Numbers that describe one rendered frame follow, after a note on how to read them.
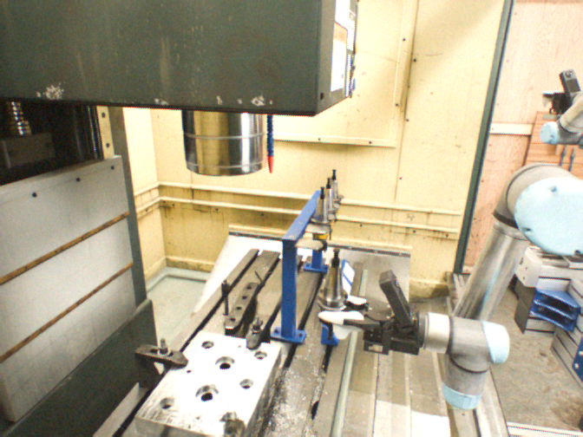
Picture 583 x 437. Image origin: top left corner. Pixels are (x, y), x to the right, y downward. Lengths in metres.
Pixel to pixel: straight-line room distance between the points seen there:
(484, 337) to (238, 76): 0.64
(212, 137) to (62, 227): 0.51
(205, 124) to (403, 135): 1.15
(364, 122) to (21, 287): 1.32
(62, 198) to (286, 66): 0.67
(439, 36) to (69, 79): 1.32
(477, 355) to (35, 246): 0.95
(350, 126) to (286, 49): 1.15
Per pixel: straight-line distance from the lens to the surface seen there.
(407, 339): 0.88
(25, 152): 1.08
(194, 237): 2.16
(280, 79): 0.62
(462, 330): 0.86
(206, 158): 0.74
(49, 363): 1.19
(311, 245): 1.06
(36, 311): 1.10
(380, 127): 1.74
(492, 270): 0.93
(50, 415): 1.29
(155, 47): 0.71
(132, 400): 1.13
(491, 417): 1.30
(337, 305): 0.83
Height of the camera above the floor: 1.66
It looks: 21 degrees down
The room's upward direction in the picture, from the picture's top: 1 degrees clockwise
